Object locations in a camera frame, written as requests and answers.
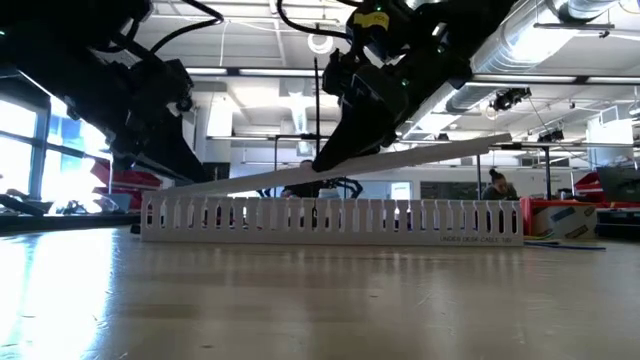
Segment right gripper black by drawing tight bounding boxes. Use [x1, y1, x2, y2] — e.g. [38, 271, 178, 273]
[310, 63, 417, 175]

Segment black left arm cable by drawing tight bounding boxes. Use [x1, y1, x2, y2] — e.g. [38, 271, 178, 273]
[149, 0, 225, 55]

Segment black monitor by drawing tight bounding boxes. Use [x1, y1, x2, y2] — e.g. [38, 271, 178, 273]
[202, 162, 232, 182]

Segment large window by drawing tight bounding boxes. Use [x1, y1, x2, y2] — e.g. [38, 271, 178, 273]
[0, 97, 114, 214]

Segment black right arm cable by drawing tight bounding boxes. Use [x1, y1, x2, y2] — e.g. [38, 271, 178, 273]
[276, 0, 364, 42]

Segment white slotted cable duct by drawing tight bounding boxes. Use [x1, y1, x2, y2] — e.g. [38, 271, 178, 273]
[139, 192, 525, 247]

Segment multicoloured wire bundle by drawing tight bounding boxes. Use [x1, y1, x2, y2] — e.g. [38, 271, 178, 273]
[523, 241, 607, 252]

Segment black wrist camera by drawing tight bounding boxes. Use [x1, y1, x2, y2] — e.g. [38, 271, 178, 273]
[322, 48, 362, 97]
[149, 58, 195, 114]

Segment red storage bins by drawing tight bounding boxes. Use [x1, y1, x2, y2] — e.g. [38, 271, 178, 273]
[519, 172, 640, 237]

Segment black ceiling camera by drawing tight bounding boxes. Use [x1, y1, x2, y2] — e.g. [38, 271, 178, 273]
[491, 87, 533, 112]

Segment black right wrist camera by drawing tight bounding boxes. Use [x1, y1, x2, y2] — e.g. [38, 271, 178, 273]
[322, 48, 362, 97]

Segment white cable duct lid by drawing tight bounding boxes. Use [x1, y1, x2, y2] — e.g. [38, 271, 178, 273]
[158, 132, 514, 197]

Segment black equipment case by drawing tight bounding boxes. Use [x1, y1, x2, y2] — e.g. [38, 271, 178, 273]
[597, 207, 640, 239]

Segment printed cardboard box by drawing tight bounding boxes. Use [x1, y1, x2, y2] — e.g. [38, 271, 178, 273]
[530, 204, 599, 240]

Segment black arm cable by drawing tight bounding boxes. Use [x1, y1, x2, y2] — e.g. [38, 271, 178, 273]
[276, 0, 364, 42]
[149, 0, 225, 55]

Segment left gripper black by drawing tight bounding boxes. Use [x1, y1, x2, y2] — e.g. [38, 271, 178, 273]
[98, 58, 212, 185]

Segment silver ventilation duct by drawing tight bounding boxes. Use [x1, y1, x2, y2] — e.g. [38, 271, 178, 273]
[444, 0, 624, 114]

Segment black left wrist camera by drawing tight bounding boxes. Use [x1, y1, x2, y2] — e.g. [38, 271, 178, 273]
[149, 58, 195, 114]

